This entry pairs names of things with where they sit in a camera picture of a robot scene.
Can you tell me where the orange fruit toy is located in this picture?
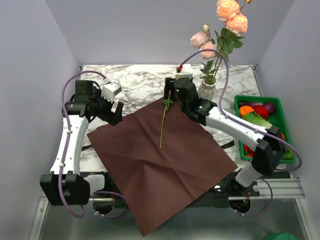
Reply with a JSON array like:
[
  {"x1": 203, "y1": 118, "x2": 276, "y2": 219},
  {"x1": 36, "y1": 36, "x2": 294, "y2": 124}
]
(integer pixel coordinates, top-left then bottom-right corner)
[{"x1": 239, "y1": 105, "x2": 254, "y2": 118}]

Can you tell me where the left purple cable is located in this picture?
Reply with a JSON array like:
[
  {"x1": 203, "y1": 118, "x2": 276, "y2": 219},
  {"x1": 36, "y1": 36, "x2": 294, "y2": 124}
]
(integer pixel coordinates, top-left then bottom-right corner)
[{"x1": 57, "y1": 70, "x2": 128, "y2": 219}]

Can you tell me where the pale pink flower stem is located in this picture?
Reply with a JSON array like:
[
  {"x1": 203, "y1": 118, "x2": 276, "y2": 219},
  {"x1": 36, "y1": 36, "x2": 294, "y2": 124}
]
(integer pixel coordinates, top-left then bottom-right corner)
[{"x1": 190, "y1": 23, "x2": 221, "y2": 85}]

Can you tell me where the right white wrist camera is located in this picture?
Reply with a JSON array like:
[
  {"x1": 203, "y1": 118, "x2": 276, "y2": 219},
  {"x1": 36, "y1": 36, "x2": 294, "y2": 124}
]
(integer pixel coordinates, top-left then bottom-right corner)
[{"x1": 175, "y1": 64, "x2": 193, "y2": 80}]

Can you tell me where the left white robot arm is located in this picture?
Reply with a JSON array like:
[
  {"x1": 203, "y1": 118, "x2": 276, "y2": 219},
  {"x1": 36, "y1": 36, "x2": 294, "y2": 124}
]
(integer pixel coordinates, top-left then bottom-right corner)
[{"x1": 40, "y1": 80, "x2": 124, "y2": 206}]

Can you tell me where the green object bottom edge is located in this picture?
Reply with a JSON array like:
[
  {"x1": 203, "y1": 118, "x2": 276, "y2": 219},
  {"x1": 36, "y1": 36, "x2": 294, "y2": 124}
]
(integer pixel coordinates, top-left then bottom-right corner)
[{"x1": 263, "y1": 232, "x2": 298, "y2": 240}]

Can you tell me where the white ribbed ceramic vase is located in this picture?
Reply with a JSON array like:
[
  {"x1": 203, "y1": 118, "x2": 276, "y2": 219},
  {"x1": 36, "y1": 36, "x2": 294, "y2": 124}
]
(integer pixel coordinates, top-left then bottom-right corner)
[{"x1": 198, "y1": 78, "x2": 216, "y2": 101}]

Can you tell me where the purple cable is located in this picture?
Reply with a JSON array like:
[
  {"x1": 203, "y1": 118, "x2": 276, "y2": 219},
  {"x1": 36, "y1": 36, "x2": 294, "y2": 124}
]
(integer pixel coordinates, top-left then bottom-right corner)
[
  {"x1": 177, "y1": 48, "x2": 303, "y2": 217},
  {"x1": 57, "y1": 70, "x2": 128, "y2": 219}
]

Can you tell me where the green bell pepper toy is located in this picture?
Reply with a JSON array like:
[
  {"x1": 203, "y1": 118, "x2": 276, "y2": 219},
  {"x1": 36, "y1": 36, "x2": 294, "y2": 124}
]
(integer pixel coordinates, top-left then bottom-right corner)
[{"x1": 283, "y1": 145, "x2": 294, "y2": 160}]

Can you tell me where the dark purple eggplant toy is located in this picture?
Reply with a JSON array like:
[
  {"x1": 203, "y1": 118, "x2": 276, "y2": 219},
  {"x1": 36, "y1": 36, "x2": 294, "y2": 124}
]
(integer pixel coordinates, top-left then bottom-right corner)
[{"x1": 237, "y1": 100, "x2": 263, "y2": 108}]

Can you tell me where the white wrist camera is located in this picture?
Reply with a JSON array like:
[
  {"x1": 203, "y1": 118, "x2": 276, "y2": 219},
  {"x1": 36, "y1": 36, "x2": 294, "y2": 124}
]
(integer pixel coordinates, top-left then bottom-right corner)
[
  {"x1": 101, "y1": 82, "x2": 122, "y2": 103},
  {"x1": 175, "y1": 64, "x2": 193, "y2": 80}
]

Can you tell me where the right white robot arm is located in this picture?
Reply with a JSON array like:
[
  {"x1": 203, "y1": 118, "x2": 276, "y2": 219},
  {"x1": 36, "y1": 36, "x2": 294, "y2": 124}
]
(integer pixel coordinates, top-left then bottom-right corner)
[{"x1": 163, "y1": 77, "x2": 286, "y2": 196}]

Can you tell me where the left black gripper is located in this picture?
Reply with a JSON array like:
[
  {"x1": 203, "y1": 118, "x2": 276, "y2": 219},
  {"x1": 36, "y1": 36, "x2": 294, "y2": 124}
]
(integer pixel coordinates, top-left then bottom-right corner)
[{"x1": 90, "y1": 89, "x2": 124, "y2": 126}]

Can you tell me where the green lettuce toy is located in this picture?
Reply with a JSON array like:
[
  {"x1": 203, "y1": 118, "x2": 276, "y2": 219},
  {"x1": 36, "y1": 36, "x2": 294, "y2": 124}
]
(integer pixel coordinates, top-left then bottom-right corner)
[{"x1": 242, "y1": 112, "x2": 273, "y2": 129}]

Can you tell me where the green plastic basket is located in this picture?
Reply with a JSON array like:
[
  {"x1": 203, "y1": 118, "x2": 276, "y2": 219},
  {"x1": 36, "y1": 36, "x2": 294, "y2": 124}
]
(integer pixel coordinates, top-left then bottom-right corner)
[{"x1": 234, "y1": 95, "x2": 295, "y2": 164}]

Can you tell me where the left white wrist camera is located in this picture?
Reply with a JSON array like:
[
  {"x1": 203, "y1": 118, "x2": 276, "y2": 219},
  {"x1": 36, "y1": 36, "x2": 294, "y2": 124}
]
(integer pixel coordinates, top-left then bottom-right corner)
[{"x1": 101, "y1": 82, "x2": 122, "y2": 103}]

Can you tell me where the red pepper toy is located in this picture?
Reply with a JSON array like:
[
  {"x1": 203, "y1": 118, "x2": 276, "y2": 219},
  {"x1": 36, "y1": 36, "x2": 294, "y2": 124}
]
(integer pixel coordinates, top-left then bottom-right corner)
[{"x1": 252, "y1": 105, "x2": 269, "y2": 121}]

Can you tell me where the purple onion toy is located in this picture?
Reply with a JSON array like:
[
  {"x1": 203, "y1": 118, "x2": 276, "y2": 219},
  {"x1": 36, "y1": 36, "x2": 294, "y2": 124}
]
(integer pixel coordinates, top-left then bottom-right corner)
[{"x1": 262, "y1": 102, "x2": 277, "y2": 116}]

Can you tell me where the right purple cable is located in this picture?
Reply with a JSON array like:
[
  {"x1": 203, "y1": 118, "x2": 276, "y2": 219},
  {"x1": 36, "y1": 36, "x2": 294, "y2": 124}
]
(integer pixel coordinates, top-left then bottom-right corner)
[{"x1": 177, "y1": 48, "x2": 303, "y2": 217}]

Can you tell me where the dark red wrapping paper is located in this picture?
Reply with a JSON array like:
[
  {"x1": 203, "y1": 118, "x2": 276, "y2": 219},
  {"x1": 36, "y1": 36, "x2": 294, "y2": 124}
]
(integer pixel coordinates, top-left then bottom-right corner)
[{"x1": 94, "y1": 99, "x2": 237, "y2": 236}]

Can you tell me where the black ribbon gold lettering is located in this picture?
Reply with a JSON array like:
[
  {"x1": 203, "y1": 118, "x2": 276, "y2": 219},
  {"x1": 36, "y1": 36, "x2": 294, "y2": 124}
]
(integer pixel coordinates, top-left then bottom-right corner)
[{"x1": 82, "y1": 125, "x2": 235, "y2": 152}]

